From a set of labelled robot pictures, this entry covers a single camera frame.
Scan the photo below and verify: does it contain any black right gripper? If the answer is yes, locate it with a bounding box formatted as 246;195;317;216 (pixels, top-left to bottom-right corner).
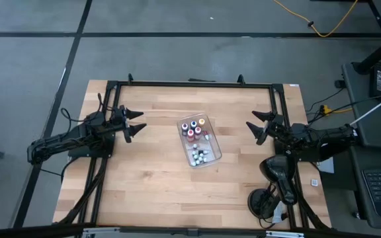
245;110;287;145

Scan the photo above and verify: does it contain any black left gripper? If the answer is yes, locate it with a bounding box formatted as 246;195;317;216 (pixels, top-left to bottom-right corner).
109;104;148;144

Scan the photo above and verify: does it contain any clear plastic container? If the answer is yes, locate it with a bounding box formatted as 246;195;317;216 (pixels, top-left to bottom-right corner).
176;114;223;169

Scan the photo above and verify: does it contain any yellow power plug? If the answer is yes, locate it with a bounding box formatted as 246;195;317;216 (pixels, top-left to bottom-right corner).
319;104;353;115

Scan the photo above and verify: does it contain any black flat strip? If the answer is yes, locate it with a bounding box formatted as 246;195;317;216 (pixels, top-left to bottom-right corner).
187;77;218;83

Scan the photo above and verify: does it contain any white paper sheet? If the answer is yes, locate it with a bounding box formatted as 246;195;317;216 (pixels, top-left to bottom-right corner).
317;157;335;175

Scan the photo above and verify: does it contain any black support beam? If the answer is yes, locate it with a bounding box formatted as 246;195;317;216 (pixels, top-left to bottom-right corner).
319;128;370;162

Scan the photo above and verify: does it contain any dark grey desk top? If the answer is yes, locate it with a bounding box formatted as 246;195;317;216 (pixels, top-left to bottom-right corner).
348;145;381;232
341;62;381;149

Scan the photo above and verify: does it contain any white rod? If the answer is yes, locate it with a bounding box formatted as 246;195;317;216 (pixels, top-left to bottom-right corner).
349;89;381;127

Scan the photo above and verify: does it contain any black crossbar with silver brackets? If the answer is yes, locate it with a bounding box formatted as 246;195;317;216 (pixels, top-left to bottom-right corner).
0;223;381;238

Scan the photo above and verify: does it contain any black rolling stand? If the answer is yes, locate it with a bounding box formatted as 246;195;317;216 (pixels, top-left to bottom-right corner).
352;0;381;75

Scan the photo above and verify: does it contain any black power cable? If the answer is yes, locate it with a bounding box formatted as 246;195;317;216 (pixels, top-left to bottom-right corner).
304;87;381;125

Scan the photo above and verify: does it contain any black aluminium table frame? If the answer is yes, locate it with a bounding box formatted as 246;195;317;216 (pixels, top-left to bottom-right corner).
53;73;332;232

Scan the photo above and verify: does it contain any yellow extension cable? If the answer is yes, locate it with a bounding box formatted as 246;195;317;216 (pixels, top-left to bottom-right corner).
272;0;360;38

